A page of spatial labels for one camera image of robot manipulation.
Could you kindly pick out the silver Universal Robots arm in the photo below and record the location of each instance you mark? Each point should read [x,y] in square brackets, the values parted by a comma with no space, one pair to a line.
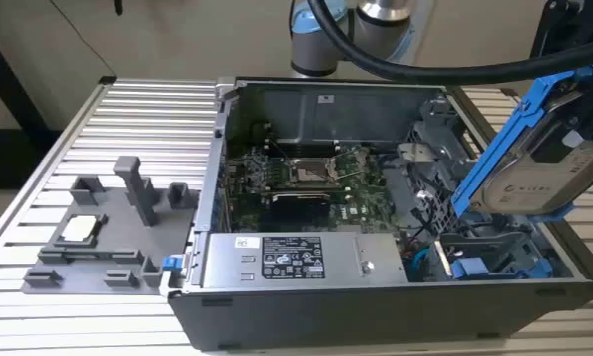
[321,48]

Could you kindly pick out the grey metal drive cage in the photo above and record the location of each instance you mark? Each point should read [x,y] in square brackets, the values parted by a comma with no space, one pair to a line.
[420,152]

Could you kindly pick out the green motherboard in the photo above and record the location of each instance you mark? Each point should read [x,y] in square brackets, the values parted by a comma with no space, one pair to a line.
[365,193]

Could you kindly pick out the CPU socket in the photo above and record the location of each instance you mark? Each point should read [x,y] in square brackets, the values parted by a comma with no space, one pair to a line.
[311,172]

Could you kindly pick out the black graphics card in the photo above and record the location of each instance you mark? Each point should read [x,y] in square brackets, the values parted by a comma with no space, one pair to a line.
[296,213]

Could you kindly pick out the black open PC case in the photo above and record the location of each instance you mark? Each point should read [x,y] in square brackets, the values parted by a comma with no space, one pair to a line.
[325,319]

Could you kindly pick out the silver power supply unit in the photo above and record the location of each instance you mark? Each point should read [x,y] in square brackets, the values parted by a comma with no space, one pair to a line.
[227,263]

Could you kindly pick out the blue case latch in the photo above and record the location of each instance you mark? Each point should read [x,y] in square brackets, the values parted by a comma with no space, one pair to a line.
[172,264]

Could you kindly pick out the black hanging object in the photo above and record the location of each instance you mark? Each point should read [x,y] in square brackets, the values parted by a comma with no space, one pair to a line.
[119,7]

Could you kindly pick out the grey parts rack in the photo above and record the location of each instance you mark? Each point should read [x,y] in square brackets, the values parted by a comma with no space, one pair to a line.
[123,241]

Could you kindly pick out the silver CPU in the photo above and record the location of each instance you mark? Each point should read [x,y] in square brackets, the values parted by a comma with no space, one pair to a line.
[81,228]

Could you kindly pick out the black stand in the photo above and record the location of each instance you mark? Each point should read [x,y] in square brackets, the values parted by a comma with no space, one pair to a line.
[9,159]

